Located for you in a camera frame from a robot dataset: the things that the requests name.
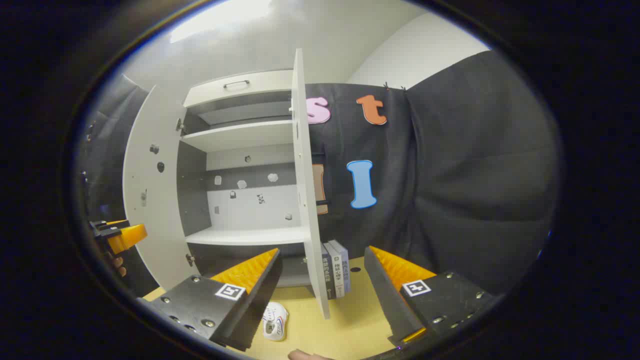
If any white book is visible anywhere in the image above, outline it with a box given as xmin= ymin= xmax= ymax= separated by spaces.
xmin=327 ymin=241 xmax=346 ymax=298

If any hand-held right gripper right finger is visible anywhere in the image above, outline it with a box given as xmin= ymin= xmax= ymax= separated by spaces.
xmin=363 ymin=245 xmax=497 ymax=348

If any dark blue book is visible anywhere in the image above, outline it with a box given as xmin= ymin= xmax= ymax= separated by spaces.
xmin=321 ymin=243 xmax=336 ymax=300

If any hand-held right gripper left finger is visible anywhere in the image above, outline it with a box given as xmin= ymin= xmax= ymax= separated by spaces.
xmin=136 ymin=247 xmax=284 ymax=352

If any white shoe cabinet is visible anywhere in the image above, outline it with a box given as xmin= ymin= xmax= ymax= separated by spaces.
xmin=176 ymin=69 xmax=312 ymax=290

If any white striped shoe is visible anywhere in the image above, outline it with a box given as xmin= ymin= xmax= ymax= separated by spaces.
xmin=262 ymin=301 xmax=290 ymax=342

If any white cabinet drawer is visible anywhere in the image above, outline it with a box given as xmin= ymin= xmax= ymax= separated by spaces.
xmin=182 ymin=69 xmax=295 ymax=109

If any white cabinet door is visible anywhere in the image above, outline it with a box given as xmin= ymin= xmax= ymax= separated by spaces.
xmin=290 ymin=48 xmax=332 ymax=320
xmin=122 ymin=85 xmax=202 ymax=292

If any grey blue book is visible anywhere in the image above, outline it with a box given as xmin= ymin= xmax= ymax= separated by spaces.
xmin=333 ymin=239 xmax=351 ymax=295

